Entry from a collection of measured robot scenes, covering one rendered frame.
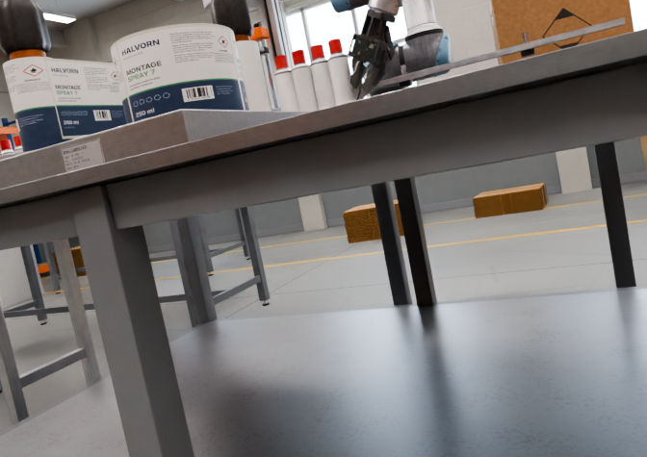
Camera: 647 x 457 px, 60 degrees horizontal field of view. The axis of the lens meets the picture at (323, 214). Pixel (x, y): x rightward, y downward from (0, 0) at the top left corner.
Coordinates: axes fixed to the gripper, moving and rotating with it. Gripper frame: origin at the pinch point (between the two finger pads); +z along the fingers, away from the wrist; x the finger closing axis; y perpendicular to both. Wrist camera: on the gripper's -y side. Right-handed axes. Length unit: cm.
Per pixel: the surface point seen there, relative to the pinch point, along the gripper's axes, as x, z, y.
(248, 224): -104, 107, -159
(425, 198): -76, 130, -536
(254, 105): -10.4, 6.4, 31.6
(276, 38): -33.8, -7.3, -11.8
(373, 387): 30, 65, 12
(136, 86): -10, 4, 68
